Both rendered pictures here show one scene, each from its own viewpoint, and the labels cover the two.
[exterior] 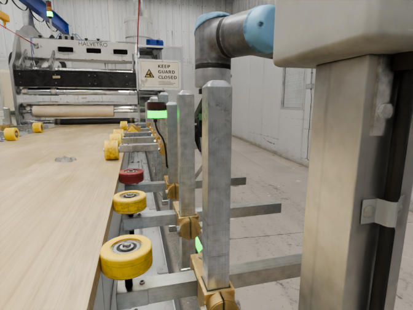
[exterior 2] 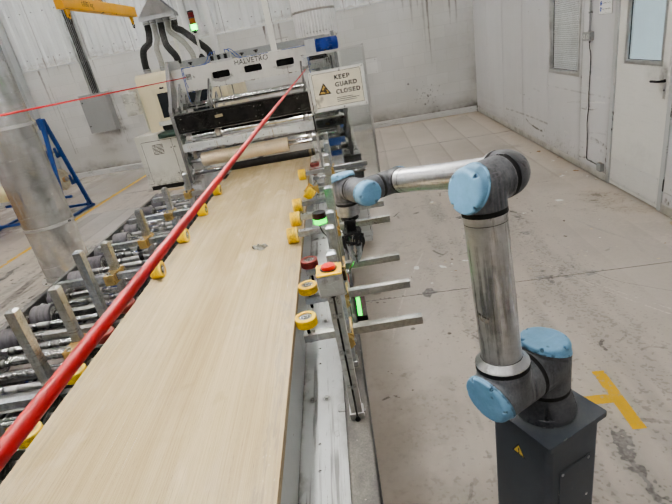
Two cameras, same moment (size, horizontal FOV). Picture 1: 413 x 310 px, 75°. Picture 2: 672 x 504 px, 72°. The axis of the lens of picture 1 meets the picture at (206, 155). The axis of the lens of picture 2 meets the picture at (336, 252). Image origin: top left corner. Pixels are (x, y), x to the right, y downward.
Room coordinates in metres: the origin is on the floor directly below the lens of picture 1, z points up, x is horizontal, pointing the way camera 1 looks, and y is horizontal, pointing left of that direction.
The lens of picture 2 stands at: (-0.95, -0.45, 1.76)
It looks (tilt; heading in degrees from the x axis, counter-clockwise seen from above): 23 degrees down; 17
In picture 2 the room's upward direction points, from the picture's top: 11 degrees counter-clockwise
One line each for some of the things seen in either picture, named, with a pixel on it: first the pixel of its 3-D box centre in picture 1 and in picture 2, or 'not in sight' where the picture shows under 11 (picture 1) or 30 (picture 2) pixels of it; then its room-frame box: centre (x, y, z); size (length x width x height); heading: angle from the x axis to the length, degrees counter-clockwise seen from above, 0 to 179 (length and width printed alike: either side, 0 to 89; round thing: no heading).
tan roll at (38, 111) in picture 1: (95, 111); (267, 147); (3.02, 1.23, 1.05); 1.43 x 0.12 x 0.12; 105
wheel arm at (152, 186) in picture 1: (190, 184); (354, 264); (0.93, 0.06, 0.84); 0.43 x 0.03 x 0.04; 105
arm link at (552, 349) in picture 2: not in sight; (542, 360); (0.30, -0.65, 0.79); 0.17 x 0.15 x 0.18; 134
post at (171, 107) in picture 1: (173, 174); (338, 260); (0.87, 0.11, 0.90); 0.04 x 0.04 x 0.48; 15
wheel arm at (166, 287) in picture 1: (240, 275); (363, 328); (0.44, -0.06, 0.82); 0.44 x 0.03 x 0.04; 105
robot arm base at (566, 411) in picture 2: not in sight; (544, 394); (0.30, -0.65, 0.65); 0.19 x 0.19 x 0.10
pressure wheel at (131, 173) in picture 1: (131, 186); (310, 269); (0.88, 0.25, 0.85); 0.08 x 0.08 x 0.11
